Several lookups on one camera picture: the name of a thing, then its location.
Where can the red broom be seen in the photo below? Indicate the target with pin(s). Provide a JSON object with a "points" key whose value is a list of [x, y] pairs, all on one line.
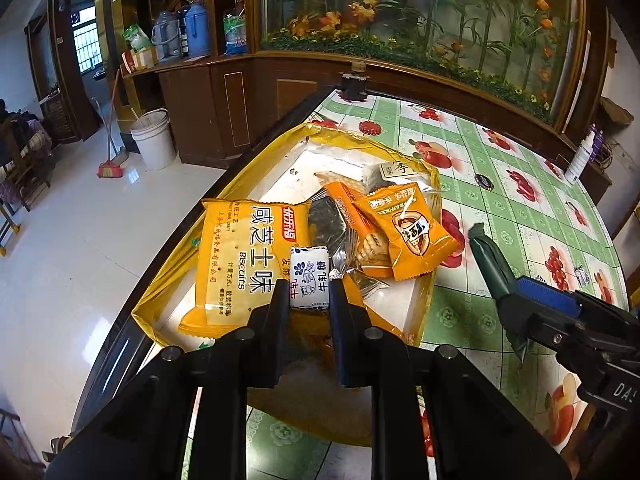
{"points": [[111, 170]]}

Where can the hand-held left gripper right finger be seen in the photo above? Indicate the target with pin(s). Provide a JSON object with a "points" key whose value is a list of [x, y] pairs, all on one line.
{"points": [[342, 340]]}

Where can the grey white label packet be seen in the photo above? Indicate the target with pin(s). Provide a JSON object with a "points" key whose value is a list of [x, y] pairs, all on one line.
{"points": [[395, 171]]}

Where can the orange cup print packet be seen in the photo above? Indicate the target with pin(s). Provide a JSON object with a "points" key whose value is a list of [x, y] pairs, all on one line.
{"points": [[415, 240]]}

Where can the red white carton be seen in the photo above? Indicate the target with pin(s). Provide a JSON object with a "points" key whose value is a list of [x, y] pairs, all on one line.
{"points": [[137, 59]]}

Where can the wooden chair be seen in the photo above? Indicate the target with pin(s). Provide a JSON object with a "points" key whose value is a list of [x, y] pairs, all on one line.
{"points": [[25, 175]]}

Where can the dark jar with cork lid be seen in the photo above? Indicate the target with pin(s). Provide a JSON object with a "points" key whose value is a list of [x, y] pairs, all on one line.
{"points": [[354, 86]]}

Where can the fruit print green tablecloth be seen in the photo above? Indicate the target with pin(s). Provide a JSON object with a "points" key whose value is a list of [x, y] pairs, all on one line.
{"points": [[450, 320]]}

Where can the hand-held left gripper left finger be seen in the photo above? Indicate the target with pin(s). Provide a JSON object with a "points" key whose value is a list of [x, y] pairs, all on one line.
{"points": [[277, 340]]}

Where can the green white snack bag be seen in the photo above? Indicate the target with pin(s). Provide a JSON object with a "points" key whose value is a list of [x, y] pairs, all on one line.
{"points": [[136, 37]]}

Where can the white plastic bucket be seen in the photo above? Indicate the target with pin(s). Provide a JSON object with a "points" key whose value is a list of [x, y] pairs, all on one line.
{"points": [[152, 141]]}

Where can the dark round bottle cap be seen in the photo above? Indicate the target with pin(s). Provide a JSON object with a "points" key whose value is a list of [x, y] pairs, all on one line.
{"points": [[484, 182]]}

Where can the small silver sachet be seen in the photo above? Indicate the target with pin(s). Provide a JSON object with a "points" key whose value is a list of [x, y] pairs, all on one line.
{"points": [[580, 276]]}

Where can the white blue print candy packet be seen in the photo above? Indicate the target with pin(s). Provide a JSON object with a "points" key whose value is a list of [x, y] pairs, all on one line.
{"points": [[310, 275]]}

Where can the clear plastic wrapper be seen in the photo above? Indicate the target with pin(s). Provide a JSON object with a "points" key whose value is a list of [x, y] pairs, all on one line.
{"points": [[365, 284]]}

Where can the large yellow foil bag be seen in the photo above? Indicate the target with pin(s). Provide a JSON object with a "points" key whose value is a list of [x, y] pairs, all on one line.
{"points": [[320, 160]]}

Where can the blue thermos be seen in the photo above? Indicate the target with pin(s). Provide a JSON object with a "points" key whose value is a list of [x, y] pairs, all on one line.
{"points": [[196, 30]]}

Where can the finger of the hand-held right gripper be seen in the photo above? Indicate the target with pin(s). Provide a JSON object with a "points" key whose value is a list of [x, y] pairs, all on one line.
{"points": [[530, 327], [545, 296]]}

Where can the white spray bottle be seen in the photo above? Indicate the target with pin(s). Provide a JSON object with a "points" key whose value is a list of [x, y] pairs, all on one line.
{"points": [[582, 155]]}

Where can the brown wooden cabinet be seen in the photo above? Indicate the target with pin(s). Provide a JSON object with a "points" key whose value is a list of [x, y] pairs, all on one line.
{"points": [[210, 110]]}

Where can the dark grey snack packet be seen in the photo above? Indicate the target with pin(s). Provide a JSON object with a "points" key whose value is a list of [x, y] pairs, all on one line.
{"points": [[325, 220]]}

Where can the barred window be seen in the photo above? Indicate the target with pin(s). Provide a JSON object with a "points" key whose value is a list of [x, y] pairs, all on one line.
{"points": [[85, 40]]}

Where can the glass case with artificial flowers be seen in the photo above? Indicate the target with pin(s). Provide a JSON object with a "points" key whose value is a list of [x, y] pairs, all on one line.
{"points": [[400, 10]]}

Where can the large yellow biscuit packet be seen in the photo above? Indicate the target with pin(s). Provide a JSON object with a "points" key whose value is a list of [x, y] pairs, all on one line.
{"points": [[235, 270]]}

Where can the grey thermos jug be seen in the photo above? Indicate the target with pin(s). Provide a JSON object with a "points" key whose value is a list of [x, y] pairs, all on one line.
{"points": [[165, 35]]}

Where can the orange cracker packet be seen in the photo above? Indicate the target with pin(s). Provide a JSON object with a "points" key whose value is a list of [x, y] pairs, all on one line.
{"points": [[342, 205]]}

